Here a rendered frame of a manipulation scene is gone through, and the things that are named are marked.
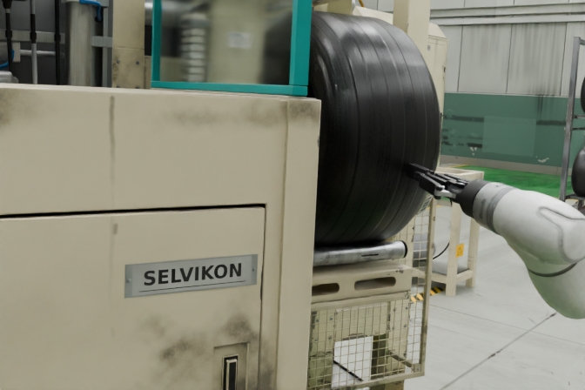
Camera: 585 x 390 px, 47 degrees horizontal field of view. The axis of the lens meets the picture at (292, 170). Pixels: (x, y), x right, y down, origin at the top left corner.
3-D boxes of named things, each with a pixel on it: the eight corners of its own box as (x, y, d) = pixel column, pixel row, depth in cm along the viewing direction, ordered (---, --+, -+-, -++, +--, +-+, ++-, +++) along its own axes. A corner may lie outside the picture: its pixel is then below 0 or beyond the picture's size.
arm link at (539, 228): (480, 213, 118) (507, 261, 124) (550, 245, 104) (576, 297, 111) (521, 172, 120) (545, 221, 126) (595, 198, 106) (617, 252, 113)
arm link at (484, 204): (496, 189, 118) (473, 179, 123) (487, 238, 120) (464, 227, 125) (533, 187, 122) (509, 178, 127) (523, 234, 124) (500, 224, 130)
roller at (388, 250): (272, 266, 153) (281, 272, 149) (273, 247, 152) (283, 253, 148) (396, 255, 170) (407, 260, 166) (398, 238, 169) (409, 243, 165)
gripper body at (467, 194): (508, 183, 127) (474, 170, 135) (474, 184, 123) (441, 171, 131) (500, 220, 129) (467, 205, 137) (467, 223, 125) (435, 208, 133)
